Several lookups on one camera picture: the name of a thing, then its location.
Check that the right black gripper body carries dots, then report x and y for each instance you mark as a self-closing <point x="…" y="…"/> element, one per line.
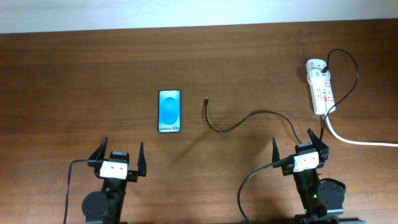
<point x="287" y="169"/>

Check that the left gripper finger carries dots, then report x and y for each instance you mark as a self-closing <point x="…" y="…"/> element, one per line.
<point x="97" y="157"/>
<point x="141" y="162"/>

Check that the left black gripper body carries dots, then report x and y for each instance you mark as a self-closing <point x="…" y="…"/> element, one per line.
<point x="132" y="175"/>

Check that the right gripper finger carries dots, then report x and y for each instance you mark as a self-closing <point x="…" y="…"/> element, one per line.
<point x="275" y="154"/>
<point x="317" y="142"/>

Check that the blue screen Galaxy smartphone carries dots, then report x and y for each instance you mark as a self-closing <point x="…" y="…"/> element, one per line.
<point x="169" y="120"/>

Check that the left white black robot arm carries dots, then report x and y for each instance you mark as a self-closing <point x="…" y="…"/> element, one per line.
<point x="105" y="205"/>

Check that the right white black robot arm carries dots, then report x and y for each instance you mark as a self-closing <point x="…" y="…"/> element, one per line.
<point x="322" y="199"/>

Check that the white USB charger plug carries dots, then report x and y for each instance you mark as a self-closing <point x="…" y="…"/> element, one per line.
<point x="315" y="71"/>

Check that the white power strip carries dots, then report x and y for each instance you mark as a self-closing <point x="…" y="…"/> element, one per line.
<point x="322" y="95"/>

